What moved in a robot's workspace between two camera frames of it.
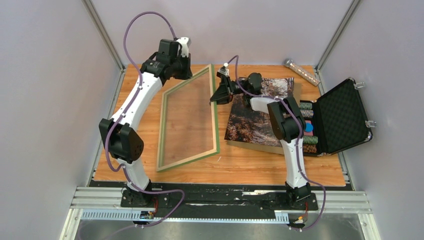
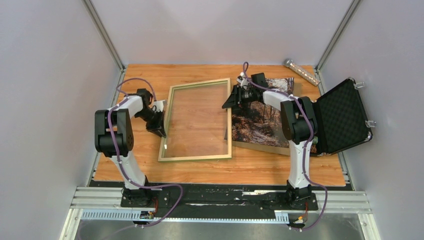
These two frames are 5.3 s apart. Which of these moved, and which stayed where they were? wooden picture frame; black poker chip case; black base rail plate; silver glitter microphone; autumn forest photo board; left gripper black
Moved: wooden picture frame; left gripper black
Stayed: autumn forest photo board; black base rail plate; silver glitter microphone; black poker chip case
